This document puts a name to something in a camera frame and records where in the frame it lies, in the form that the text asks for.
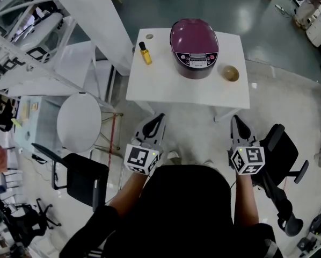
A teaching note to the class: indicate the black swivel chair star base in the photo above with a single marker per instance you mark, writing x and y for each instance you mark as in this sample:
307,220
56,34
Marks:
29,222

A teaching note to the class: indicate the white partition panel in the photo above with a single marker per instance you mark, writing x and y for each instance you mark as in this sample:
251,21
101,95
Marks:
96,17

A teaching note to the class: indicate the purple rice cooker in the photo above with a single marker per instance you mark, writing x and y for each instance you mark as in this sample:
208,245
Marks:
195,70

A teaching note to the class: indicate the purple rice cooker lid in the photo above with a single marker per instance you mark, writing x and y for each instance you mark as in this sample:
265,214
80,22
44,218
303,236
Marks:
188,36

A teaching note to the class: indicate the black chair with metal frame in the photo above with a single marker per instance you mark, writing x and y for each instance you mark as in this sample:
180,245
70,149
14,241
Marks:
82,179

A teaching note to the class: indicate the white metal frame rack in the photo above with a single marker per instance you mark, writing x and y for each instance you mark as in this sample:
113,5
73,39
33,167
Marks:
29,44

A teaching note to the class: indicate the round white side table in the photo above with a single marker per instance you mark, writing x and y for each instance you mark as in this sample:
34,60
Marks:
78,122

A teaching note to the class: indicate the person's left forearm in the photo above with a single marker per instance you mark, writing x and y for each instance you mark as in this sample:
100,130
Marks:
131,192

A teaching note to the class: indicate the person's right forearm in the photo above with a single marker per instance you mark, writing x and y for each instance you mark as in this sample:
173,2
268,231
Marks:
245,197

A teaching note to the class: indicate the person's black clothing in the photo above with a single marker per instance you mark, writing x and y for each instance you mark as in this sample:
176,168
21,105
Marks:
182,214

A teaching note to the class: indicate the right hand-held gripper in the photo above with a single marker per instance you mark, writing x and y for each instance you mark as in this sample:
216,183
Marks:
250,160

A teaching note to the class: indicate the person's left shoe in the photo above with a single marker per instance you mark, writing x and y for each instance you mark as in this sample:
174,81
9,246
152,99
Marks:
174,158

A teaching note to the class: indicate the black office chair with armrests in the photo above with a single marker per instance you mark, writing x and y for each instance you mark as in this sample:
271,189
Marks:
281,154

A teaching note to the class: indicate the small brown bowl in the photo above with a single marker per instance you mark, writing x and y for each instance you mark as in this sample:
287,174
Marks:
230,73

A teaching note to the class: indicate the yellow oil bottle black cap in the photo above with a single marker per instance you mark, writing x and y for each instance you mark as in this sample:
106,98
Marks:
146,55

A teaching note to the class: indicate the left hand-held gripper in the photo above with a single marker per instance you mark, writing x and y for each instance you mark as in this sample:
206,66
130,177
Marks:
139,157

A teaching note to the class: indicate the white drawer cabinet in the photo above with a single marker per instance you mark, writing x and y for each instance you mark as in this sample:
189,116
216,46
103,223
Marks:
317,28

